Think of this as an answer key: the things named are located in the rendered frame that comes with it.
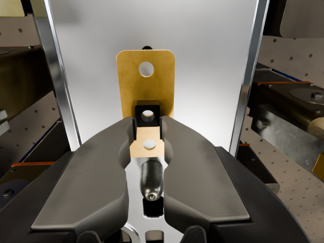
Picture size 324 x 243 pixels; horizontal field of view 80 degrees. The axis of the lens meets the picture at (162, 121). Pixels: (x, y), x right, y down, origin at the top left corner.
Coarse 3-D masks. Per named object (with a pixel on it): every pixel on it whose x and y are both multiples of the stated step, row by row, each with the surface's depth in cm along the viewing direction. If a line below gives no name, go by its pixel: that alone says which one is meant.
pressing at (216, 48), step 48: (48, 0) 17; (96, 0) 18; (144, 0) 18; (192, 0) 18; (240, 0) 18; (48, 48) 19; (96, 48) 20; (192, 48) 20; (240, 48) 20; (96, 96) 22; (192, 96) 22; (240, 96) 23; (144, 144) 25; (144, 240) 35
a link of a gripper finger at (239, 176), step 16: (224, 160) 8; (240, 176) 8; (240, 192) 7; (256, 192) 7; (272, 192) 7; (256, 208) 6; (272, 208) 6; (224, 224) 6; (240, 224) 6; (256, 224) 6; (272, 224) 6; (288, 224) 6; (208, 240) 6; (224, 240) 5; (240, 240) 5; (256, 240) 5; (272, 240) 5; (288, 240) 5; (304, 240) 5
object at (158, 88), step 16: (128, 64) 13; (160, 64) 13; (128, 80) 13; (144, 80) 13; (160, 80) 13; (128, 96) 14; (144, 96) 14; (160, 96) 14; (128, 112) 14; (160, 112) 14; (144, 128) 15; (160, 144) 16
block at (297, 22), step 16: (272, 0) 22; (288, 0) 20; (304, 0) 20; (320, 0) 20; (272, 16) 23; (288, 16) 21; (304, 16) 21; (320, 16) 21; (272, 32) 23; (288, 32) 22; (304, 32) 22; (320, 32) 22
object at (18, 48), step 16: (0, 48) 24; (16, 48) 24; (32, 48) 24; (0, 64) 18; (16, 64) 19; (32, 64) 22; (0, 80) 17; (16, 80) 19; (32, 80) 22; (48, 80) 25; (0, 96) 17; (16, 96) 19; (32, 96) 22; (16, 112) 19
